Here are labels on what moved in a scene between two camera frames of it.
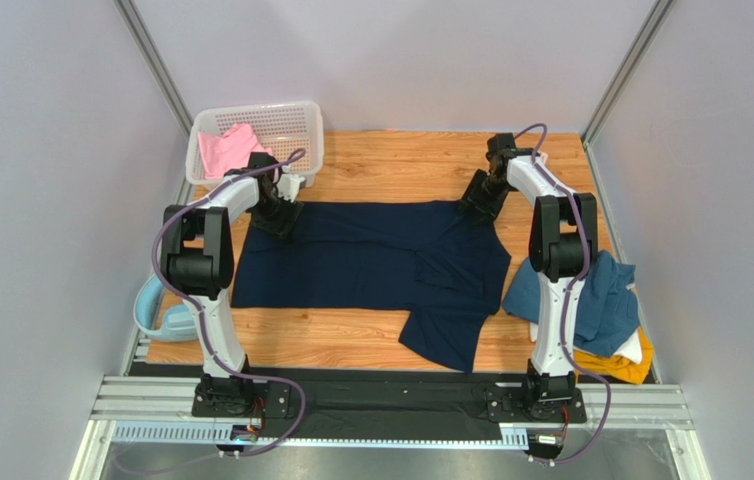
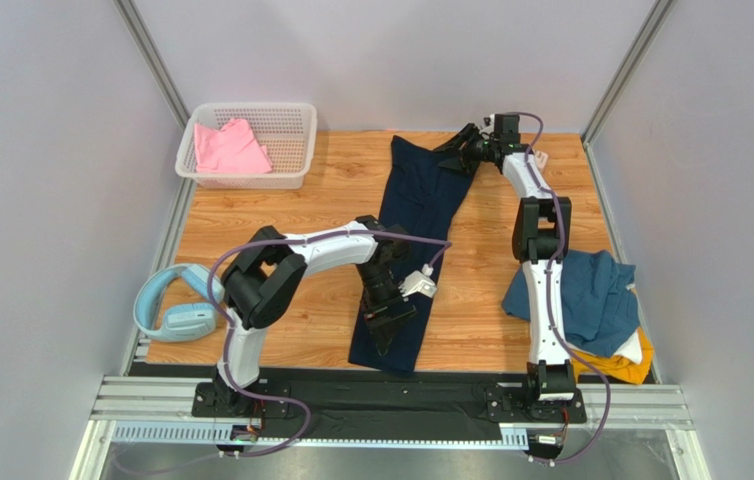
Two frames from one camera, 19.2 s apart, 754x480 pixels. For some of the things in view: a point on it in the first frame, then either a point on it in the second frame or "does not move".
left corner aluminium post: [135, 25] does not move
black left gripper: [283, 225] -> [384, 322]
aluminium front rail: [150, 408] does not move
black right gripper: [476, 202] -> [468, 147]
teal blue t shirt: [606, 306] does not move
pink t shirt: [221, 154] does not move
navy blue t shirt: [430, 258] -> [423, 196]
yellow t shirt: [618, 367] does not move
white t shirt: [632, 349] does not move
